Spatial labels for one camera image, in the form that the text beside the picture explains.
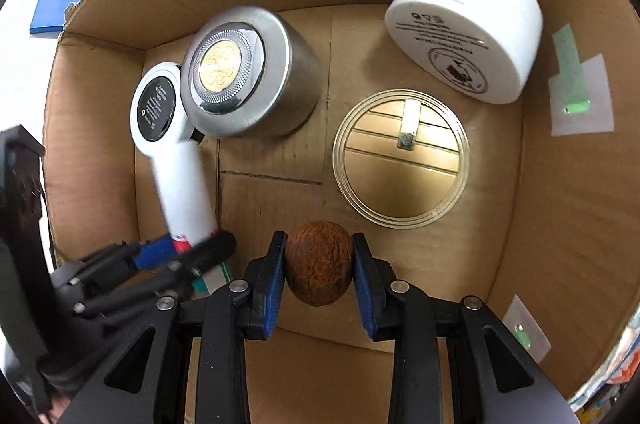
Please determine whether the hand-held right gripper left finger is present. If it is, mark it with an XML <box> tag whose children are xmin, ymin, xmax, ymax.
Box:
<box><xmin>55</xmin><ymin>231</ymin><xmax>288</xmax><ymax>424</ymax></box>

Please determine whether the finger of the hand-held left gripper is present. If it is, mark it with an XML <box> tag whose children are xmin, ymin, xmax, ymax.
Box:
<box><xmin>59</xmin><ymin>231</ymin><xmax>237</xmax><ymax>288</ymax></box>
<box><xmin>74</xmin><ymin>268</ymin><xmax>204</xmax><ymax>321</ymax></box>

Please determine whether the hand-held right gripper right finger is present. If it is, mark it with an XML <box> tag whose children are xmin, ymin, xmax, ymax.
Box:
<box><xmin>350</xmin><ymin>231</ymin><xmax>583</xmax><ymax>424</ymax></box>

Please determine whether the brown nut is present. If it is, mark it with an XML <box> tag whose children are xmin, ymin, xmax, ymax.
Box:
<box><xmin>284</xmin><ymin>220</ymin><xmax>354</xmax><ymax>306</ymax></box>

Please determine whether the white tube bottle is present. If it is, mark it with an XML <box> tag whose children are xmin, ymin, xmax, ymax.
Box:
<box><xmin>149</xmin><ymin>131</ymin><xmax>236</xmax><ymax>297</ymax></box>

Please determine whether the round gold lid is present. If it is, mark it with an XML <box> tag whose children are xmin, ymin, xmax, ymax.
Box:
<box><xmin>331</xmin><ymin>88</ymin><xmax>469</xmax><ymax>231</ymax></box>

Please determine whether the round white black-faced device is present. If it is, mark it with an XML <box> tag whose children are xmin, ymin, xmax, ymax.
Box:
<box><xmin>130</xmin><ymin>61</ymin><xmax>182</xmax><ymax>143</ymax></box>

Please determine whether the round silver metal tin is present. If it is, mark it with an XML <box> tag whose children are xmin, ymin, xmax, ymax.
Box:
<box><xmin>180</xmin><ymin>6</ymin><xmax>322</xmax><ymax>139</ymax></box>

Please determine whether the large white jar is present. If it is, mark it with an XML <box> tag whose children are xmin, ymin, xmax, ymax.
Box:
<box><xmin>384</xmin><ymin>0</ymin><xmax>544</xmax><ymax>105</ymax></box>

